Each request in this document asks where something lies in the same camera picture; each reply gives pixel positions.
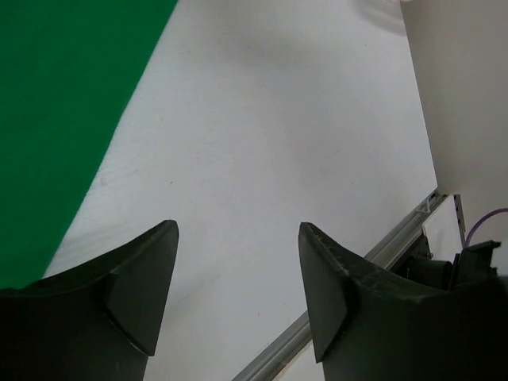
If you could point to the aluminium front rail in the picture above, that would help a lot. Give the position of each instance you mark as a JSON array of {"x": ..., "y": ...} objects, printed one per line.
[{"x": 334, "y": 280}]

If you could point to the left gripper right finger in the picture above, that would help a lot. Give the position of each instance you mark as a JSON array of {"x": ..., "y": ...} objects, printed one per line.
[{"x": 408, "y": 330}]

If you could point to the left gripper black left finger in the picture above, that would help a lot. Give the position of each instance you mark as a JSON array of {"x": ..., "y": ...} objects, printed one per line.
[{"x": 97, "y": 321}]

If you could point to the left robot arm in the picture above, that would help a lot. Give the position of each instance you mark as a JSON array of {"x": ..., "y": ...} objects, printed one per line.
[{"x": 424, "y": 320}]

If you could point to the green t shirt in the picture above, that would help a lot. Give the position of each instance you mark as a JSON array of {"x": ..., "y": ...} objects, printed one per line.
[{"x": 68, "y": 71}]

